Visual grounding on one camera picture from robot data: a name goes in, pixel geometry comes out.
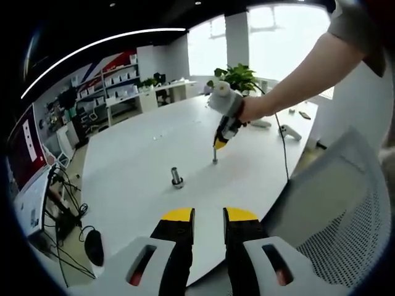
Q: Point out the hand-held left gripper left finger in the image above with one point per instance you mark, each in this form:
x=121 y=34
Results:
x=176 y=228

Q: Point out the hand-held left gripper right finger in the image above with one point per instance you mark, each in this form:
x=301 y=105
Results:
x=243 y=228

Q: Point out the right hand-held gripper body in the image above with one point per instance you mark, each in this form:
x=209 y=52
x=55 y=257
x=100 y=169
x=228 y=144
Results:
x=225 y=101

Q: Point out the thin metal threaded stud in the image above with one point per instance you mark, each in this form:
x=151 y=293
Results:
x=214 y=155

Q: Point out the person's right hand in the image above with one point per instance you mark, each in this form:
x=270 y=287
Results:
x=253 y=109

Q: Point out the potted green plant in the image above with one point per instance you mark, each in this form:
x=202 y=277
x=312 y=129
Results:
x=242 y=77

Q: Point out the white handheld controller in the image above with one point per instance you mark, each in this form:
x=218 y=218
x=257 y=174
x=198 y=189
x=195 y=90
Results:
x=261 y=123
x=290 y=132

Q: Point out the white cylinder container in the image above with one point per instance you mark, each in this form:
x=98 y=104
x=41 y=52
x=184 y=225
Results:
x=264 y=84

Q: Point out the black remote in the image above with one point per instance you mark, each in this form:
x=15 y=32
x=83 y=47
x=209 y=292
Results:
x=305 y=115

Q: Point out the white background desk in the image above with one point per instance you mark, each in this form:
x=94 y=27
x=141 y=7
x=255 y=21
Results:
x=151 y=95

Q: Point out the small background plant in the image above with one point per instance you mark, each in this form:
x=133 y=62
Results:
x=151 y=80

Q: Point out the black oval mouse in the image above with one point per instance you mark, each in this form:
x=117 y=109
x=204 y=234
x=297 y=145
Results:
x=94 y=248

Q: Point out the large window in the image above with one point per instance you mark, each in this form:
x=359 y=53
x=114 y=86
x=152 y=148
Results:
x=287 y=40

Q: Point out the grey mesh office chair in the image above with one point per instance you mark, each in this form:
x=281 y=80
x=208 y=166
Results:
x=333 y=216

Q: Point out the shelving with white bins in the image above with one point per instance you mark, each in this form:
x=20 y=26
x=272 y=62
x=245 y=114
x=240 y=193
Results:
x=102 y=80

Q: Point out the white background office chair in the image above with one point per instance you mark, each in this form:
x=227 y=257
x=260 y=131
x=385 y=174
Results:
x=91 y=118

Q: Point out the ceiling light strip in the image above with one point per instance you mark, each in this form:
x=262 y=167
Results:
x=102 y=40

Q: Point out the white flat panel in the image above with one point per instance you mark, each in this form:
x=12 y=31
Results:
x=34 y=206

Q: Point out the person's brown shirt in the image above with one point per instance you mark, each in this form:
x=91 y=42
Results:
x=361 y=27

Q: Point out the monitor with red screen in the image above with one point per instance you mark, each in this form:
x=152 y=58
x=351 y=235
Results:
x=26 y=145

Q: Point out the thick metal post with base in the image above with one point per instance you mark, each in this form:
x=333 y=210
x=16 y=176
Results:
x=175 y=174

